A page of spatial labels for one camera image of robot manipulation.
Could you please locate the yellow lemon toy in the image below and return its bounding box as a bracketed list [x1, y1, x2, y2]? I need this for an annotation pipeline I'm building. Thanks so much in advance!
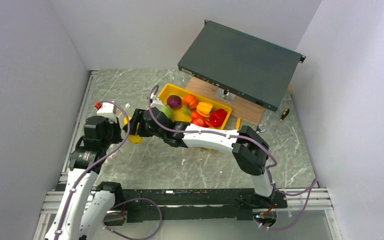
[123, 116, 143, 144]

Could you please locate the red apple toy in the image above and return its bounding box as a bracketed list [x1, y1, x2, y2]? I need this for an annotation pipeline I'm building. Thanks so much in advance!
[190, 117, 208, 128]

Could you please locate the clear zip top bag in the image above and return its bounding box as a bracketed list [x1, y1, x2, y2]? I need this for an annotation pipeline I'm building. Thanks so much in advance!
[108, 101, 130, 159]

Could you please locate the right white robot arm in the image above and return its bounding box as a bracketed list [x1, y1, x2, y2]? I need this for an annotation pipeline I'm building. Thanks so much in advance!
[122, 107, 275, 208]

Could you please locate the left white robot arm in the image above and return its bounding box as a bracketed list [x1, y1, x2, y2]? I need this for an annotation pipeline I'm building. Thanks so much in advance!
[44, 115, 124, 240]

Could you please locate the green cabbage toy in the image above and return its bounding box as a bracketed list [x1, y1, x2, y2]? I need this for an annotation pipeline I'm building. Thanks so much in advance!
[160, 104, 173, 119]

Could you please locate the purple onion toy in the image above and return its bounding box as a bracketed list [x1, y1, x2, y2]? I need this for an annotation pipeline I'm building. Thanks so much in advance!
[166, 94, 183, 110]

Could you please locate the yellow plastic tray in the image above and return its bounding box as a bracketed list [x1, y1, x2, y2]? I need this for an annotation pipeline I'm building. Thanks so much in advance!
[158, 83, 232, 130]

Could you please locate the orange carrot toy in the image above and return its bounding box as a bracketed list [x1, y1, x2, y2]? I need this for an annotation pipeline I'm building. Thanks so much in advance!
[190, 111, 214, 128]

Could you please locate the orange pumpkin toy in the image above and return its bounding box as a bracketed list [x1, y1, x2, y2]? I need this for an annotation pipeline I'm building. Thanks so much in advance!
[182, 94, 199, 111]

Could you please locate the yellow bell pepper toy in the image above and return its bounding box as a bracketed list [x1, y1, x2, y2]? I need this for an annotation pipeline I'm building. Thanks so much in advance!
[196, 101, 214, 118]

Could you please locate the red bell pepper toy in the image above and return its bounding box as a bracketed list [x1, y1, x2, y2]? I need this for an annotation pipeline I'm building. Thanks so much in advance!
[209, 108, 228, 128]

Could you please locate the brown wooden board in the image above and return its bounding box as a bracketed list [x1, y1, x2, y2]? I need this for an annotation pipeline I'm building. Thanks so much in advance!
[185, 77, 265, 125]

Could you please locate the dark grey rack device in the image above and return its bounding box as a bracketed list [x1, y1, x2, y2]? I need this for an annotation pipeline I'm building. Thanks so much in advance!
[177, 20, 306, 112]

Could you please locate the black yellow screwdriver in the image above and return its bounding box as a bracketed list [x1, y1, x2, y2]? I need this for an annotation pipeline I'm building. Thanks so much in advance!
[279, 108, 290, 122]

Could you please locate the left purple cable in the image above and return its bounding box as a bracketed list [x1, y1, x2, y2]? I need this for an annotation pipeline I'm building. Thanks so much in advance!
[52, 100, 164, 240]

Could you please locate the purple cable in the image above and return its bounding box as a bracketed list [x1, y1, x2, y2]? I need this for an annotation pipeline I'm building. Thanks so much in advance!
[52, 100, 164, 240]
[147, 84, 319, 232]

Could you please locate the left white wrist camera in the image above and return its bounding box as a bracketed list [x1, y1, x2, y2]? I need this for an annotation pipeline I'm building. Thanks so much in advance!
[94, 101, 117, 122]

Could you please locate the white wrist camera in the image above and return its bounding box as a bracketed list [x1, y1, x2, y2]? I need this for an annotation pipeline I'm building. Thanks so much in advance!
[94, 101, 117, 122]
[149, 97, 164, 111]

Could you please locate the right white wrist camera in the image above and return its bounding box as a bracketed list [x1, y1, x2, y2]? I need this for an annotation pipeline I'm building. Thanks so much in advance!
[149, 97, 164, 111]

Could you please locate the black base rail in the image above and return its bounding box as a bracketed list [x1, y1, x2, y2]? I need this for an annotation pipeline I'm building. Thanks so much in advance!
[110, 188, 288, 223]

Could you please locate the orange handled tool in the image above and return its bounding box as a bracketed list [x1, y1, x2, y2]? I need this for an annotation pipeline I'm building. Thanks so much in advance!
[235, 117, 242, 130]

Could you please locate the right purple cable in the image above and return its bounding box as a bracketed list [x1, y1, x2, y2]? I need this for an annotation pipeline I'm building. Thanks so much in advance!
[147, 84, 319, 232]

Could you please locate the aluminium frame rail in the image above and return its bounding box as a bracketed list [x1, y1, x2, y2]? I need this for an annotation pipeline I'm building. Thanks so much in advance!
[33, 70, 343, 240]

